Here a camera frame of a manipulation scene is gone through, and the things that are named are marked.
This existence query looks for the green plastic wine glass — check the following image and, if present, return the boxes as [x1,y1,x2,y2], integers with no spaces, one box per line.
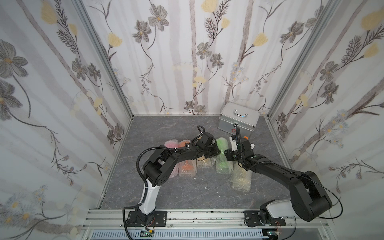
[215,137,234,175]

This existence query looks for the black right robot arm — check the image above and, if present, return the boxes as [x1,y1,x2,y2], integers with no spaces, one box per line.
[224,135,333,225]

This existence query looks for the amber glass in bubble wrap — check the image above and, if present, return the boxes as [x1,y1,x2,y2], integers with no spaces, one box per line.
[197,156,215,169]

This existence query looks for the yellow glass in bubble wrap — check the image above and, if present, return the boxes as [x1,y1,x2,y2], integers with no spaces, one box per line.
[230,168,252,193]

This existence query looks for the orange glass in bubble wrap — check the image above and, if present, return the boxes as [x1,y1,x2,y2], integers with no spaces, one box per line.
[179,154,197,178]

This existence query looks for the pink glass in bubble wrap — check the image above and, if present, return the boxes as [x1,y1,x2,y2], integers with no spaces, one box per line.
[164,140,179,178]

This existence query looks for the silver aluminium first aid case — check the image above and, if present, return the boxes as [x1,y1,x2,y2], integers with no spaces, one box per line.
[219,102,260,137]

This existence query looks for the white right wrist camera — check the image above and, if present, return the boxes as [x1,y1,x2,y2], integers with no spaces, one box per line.
[230,135,238,152]

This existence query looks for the black corrugated cable conduit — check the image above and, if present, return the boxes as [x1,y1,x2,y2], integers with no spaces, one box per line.
[122,146,187,240]

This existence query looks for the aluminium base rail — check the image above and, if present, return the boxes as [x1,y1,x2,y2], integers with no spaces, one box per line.
[78,209,335,240]

